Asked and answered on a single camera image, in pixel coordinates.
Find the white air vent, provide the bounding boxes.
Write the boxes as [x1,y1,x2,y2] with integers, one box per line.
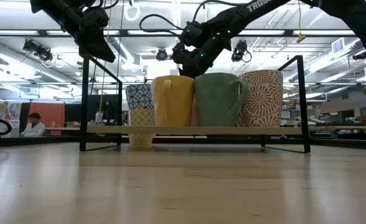
[331,37,345,54]

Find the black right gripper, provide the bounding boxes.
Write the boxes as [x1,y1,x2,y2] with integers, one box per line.
[172,42,214,78]

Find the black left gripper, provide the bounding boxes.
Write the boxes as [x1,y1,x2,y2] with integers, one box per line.
[45,0,117,63]

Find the yellow patterned white mug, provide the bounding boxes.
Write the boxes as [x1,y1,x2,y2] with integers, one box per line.
[127,108,156,147]

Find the mustard yellow mug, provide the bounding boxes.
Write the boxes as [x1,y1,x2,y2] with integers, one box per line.
[152,75,196,128]

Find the wooden background table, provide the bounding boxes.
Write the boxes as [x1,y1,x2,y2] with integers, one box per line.
[308,124,366,131]

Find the pink mug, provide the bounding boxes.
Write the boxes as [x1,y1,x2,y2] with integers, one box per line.
[190,95,199,127]

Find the black ceiling spotlights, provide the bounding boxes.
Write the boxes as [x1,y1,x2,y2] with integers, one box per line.
[22,39,53,62]

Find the black frame wooden shelf rack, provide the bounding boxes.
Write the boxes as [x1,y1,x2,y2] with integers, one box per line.
[79,55,311,154]

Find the green mug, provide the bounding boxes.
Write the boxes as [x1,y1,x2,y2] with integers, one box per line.
[194,72,250,128]

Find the red patterned cream mug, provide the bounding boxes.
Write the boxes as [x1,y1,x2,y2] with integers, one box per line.
[236,69,284,128]

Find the yellow hanging cord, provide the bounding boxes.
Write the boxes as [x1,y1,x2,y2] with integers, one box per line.
[296,0,307,44]

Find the person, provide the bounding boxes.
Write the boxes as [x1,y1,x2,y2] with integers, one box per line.
[19,112,46,138]

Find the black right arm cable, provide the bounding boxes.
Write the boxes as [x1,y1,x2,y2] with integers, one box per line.
[139,0,242,35]

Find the black camera with cable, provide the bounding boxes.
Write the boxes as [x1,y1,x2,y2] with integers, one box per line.
[231,39,252,63]

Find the round black ceiling camera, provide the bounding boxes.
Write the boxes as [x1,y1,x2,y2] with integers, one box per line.
[155,47,168,62]

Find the red partition panel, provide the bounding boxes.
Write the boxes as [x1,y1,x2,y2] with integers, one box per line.
[29,102,66,136]

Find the black overhead frame beam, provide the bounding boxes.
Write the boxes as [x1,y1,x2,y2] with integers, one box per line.
[0,29,362,37]

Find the floral printed banner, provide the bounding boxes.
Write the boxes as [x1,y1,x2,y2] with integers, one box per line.
[0,101,22,138]

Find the white hanging ring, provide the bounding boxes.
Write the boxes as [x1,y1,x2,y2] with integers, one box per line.
[123,0,141,22]

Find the silver ventilation duct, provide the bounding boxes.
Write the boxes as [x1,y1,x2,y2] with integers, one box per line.
[108,36,143,71]

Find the blue patterned mug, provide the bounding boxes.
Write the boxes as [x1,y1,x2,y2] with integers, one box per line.
[125,83,155,110]

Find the black aluminium table frame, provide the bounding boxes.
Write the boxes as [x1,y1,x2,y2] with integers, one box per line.
[0,135,366,151]

